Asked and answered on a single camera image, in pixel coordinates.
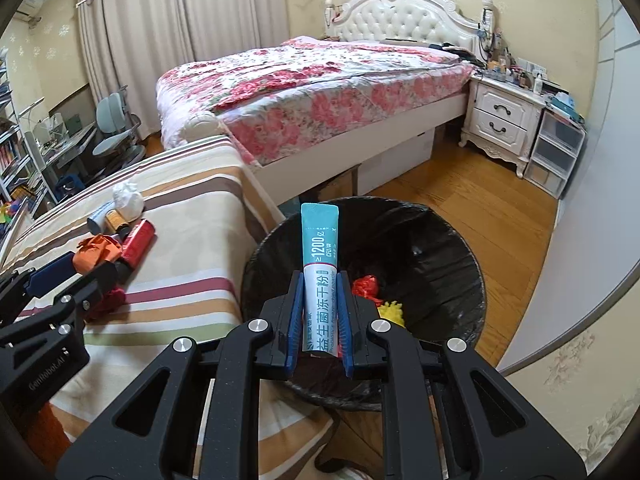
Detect white desk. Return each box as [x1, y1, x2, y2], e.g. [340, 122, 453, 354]
[30, 122, 101, 186]

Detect grey wardrobe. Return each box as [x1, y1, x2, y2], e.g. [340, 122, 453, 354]
[497, 0, 640, 376]

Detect white air conditioner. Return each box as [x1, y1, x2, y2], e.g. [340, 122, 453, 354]
[14, 0, 48, 25]

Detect beige curtain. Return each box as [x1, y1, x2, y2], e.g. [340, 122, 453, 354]
[75, 0, 198, 138]
[172, 0, 291, 66]

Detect red bottle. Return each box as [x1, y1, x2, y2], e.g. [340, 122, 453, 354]
[117, 219, 156, 273]

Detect teal box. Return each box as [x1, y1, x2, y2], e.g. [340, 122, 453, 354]
[547, 92, 583, 123]

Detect white storage box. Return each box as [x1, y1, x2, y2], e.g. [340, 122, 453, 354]
[357, 130, 435, 196]

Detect dark red wrapper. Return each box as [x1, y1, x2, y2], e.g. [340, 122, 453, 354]
[85, 285, 126, 321]

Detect floral quilt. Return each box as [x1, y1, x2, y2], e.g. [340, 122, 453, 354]
[156, 35, 476, 166]

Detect light blue tube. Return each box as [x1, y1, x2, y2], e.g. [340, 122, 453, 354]
[87, 200, 118, 233]

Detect orange wrapper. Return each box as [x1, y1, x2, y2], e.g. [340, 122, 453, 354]
[72, 234, 123, 276]

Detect black waste bin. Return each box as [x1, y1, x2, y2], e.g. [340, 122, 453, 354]
[240, 195, 488, 413]

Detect yellow foam net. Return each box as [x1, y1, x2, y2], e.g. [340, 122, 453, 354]
[377, 300, 406, 328]

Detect white bed frame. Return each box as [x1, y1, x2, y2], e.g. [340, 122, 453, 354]
[156, 0, 496, 206]

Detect clutter of small bottles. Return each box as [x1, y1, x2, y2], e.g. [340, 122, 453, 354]
[477, 30, 546, 96]

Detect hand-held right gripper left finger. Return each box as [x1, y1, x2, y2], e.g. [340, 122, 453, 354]
[55, 272, 306, 480]

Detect brown glass bottle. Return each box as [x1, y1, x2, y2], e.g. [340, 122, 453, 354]
[103, 209, 132, 241]

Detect red foam net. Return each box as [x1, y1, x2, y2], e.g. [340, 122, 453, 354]
[350, 275, 381, 306]

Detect clear plastic drawer unit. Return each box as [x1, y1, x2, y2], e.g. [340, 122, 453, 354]
[522, 107, 587, 200]

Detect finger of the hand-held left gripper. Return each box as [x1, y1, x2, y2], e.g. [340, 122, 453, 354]
[0, 252, 77, 331]
[0, 261, 119, 350]

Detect white nightstand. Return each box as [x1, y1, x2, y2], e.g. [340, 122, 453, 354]
[459, 77, 547, 180]

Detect teal and white sachet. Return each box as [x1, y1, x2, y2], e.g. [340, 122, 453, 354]
[300, 202, 342, 358]

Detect white tissue ball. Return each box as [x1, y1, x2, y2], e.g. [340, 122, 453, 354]
[112, 182, 146, 221]

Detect brown cardboard box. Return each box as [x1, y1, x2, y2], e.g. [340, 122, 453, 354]
[317, 167, 361, 201]

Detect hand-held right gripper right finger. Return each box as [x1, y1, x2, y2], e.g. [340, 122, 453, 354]
[336, 272, 588, 480]

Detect grey desk chair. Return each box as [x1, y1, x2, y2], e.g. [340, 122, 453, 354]
[92, 91, 146, 176]

